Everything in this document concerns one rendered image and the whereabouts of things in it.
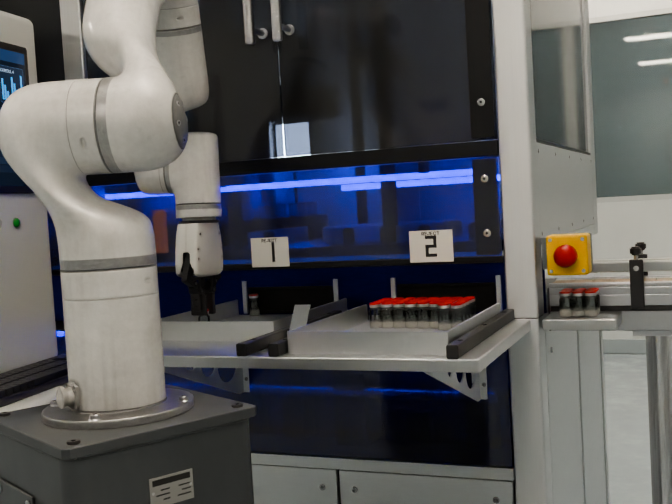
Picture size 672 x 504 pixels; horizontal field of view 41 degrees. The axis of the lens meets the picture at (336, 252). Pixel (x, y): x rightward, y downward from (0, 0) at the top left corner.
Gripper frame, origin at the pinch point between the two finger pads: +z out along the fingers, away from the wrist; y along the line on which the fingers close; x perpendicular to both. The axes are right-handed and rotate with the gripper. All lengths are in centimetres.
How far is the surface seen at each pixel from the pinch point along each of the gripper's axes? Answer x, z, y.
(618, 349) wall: 27, 78, -480
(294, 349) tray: 27.0, 5.7, 17.7
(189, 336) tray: 1.0, 5.2, 6.7
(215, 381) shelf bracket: -3.0, 16.1, -8.0
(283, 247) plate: 7.9, -9.5, -18.8
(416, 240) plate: 35.9, -9.9, -18.9
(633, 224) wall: 40, -6, -479
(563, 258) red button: 64, -6, -16
